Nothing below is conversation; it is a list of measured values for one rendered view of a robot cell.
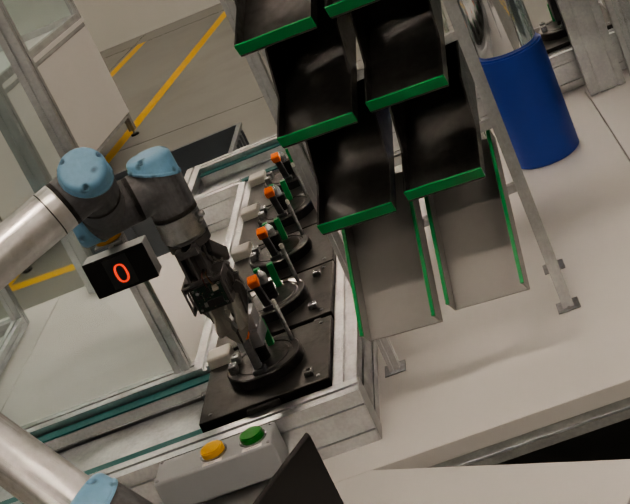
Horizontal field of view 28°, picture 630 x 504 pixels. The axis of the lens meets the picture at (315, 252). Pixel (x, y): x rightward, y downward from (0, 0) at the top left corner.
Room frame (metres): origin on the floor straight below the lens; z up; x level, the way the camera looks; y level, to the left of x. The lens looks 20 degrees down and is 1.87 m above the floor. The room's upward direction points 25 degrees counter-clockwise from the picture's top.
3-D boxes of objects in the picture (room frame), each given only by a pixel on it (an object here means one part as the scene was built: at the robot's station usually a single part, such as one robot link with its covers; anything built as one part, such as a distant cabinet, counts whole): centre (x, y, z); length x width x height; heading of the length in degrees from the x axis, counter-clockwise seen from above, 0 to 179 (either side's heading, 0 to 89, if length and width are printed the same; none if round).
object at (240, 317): (1.93, 0.16, 1.11); 0.06 x 0.03 x 0.09; 169
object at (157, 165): (1.94, 0.18, 1.37); 0.09 x 0.08 x 0.11; 99
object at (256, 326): (2.03, 0.16, 1.06); 0.08 x 0.04 x 0.07; 167
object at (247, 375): (2.02, 0.16, 0.98); 0.14 x 0.14 x 0.02
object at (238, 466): (1.83, 0.29, 0.93); 0.21 x 0.07 x 0.06; 79
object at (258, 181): (2.99, -0.02, 1.01); 0.24 x 0.24 x 0.13; 79
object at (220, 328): (1.94, 0.19, 1.11); 0.06 x 0.03 x 0.09; 169
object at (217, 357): (2.14, 0.24, 0.97); 0.05 x 0.05 x 0.04; 79
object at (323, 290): (2.27, 0.11, 1.01); 0.24 x 0.24 x 0.13; 79
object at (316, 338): (2.02, 0.16, 0.96); 0.24 x 0.24 x 0.02; 79
